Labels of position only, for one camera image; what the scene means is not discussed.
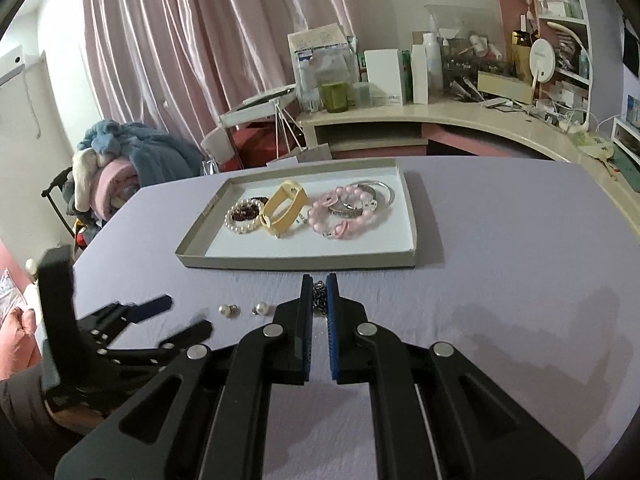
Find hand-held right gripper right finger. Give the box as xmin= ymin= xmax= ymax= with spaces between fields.
xmin=326 ymin=272 xmax=586 ymax=480

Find white folding stand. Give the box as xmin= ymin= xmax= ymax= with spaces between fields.
xmin=217 ymin=85 xmax=301 ymax=171

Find white pearl bracelet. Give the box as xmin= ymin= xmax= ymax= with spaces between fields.
xmin=225 ymin=199 xmax=266 ymax=233

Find black chair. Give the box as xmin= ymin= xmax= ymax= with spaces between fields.
xmin=42 ymin=167 xmax=81 ymax=241

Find white air conditioner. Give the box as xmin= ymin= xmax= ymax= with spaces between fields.
xmin=0 ymin=47 xmax=26 ymax=86

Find engraved silver cuff bangle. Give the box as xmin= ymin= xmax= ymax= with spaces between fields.
xmin=327 ymin=185 xmax=378 ymax=218

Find yellow band bracelet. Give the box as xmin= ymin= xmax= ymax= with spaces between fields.
xmin=259 ymin=180 xmax=308 ymax=238

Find white square bottle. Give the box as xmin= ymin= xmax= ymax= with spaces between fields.
xmin=411 ymin=45 xmax=430 ymax=105

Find beige curved desk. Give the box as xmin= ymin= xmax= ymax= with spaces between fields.
xmin=295 ymin=100 xmax=640 ymax=236

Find person's left hand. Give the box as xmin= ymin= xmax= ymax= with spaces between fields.
xmin=0 ymin=306 xmax=43 ymax=381

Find dark red bead bracelet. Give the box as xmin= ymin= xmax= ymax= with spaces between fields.
xmin=235 ymin=197 xmax=268 ymax=223

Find purple tablecloth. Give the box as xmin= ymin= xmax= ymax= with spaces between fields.
xmin=65 ymin=155 xmax=640 ymax=480

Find pink bead bracelet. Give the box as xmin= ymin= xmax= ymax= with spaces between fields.
xmin=307 ymin=185 xmax=378 ymax=241

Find person's left forearm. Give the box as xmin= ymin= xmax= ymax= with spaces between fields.
xmin=0 ymin=375 xmax=56 ymax=441

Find green glass jar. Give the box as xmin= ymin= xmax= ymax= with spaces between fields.
xmin=321 ymin=82 xmax=348 ymax=112

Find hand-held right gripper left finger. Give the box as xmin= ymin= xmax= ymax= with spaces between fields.
xmin=55 ymin=274 xmax=316 ymax=480

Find beige flat box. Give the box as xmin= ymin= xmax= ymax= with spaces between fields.
xmin=477 ymin=71 xmax=536 ymax=103

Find pile of folded blankets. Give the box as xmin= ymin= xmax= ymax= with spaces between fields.
xmin=72 ymin=120 xmax=203 ymax=221

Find white carton box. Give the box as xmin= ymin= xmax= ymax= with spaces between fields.
xmin=364 ymin=49 xmax=405 ymax=107

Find pink curtain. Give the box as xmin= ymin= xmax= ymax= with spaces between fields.
xmin=75 ymin=0 xmax=361 ymax=161

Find clear acrylic cosmetics organizer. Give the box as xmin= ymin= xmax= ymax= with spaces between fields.
xmin=425 ymin=5 xmax=506 ymax=96

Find green hand fan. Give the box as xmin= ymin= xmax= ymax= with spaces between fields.
xmin=572 ymin=132 xmax=618 ymax=161

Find white desk lamp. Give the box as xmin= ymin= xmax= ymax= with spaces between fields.
xmin=546 ymin=21 xmax=593 ymax=126

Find white wall shelf unit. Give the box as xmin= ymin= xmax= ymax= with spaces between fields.
xmin=487 ymin=0 xmax=640 ymax=161

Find silver chain earrings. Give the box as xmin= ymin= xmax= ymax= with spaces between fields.
xmin=311 ymin=280 xmax=330 ymax=318

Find white spray bottle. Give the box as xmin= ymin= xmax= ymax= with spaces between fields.
xmin=422 ymin=32 xmax=443 ymax=96

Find thin silver bangle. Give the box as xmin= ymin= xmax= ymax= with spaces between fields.
xmin=350 ymin=180 xmax=396 ymax=208

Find round white mirror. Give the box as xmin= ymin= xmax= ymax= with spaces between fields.
xmin=528 ymin=40 xmax=557 ymax=98

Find clear plastic document bag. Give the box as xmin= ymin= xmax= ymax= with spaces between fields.
xmin=287 ymin=25 xmax=358 ymax=111

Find grey shallow box tray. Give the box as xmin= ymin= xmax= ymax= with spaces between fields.
xmin=176 ymin=158 xmax=417 ymax=271

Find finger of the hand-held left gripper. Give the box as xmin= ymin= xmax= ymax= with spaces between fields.
xmin=100 ymin=319 xmax=214 ymax=368
xmin=75 ymin=295 xmax=173 ymax=337

